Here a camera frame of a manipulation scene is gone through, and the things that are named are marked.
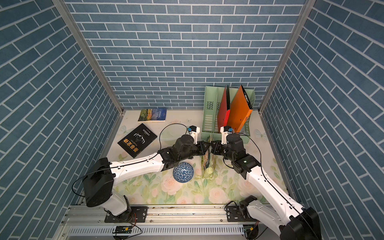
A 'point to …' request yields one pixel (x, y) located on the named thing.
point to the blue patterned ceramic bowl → (183, 172)
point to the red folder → (223, 114)
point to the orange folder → (240, 111)
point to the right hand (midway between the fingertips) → (211, 142)
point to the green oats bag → (208, 162)
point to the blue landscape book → (153, 115)
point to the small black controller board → (123, 229)
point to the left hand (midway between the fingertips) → (215, 146)
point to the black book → (137, 140)
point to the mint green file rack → (213, 96)
